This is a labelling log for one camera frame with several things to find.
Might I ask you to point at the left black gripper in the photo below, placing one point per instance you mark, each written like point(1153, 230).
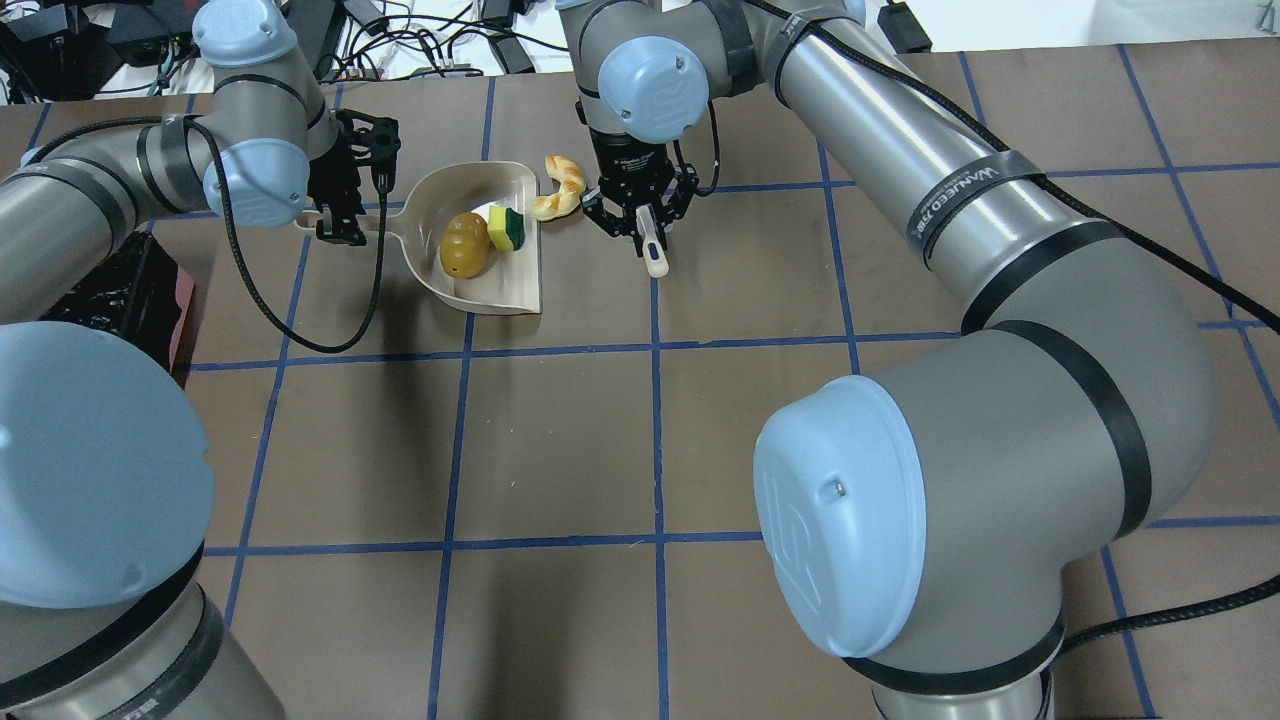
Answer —
point(328, 187)

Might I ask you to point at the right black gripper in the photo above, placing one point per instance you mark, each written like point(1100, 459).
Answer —
point(630, 163)

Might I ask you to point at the toy croissant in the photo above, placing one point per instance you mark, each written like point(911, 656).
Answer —
point(570, 186)

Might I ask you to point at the beige hand brush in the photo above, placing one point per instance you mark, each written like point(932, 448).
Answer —
point(652, 249)

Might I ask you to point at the yellow toy potato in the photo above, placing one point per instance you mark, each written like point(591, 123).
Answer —
point(465, 246)

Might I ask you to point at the beige plastic dustpan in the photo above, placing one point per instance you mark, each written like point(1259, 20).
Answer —
point(511, 283)

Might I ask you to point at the yellow green sponge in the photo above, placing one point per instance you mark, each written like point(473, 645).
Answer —
point(505, 227)

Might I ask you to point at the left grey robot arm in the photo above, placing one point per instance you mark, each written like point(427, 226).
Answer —
point(107, 494)

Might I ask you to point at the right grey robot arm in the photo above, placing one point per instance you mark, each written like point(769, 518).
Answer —
point(919, 518)

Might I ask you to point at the black lined trash bin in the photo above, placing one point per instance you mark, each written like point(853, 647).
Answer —
point(140, 294)

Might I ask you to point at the black power adapter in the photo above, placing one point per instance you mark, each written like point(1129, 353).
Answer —
point(511, 55)

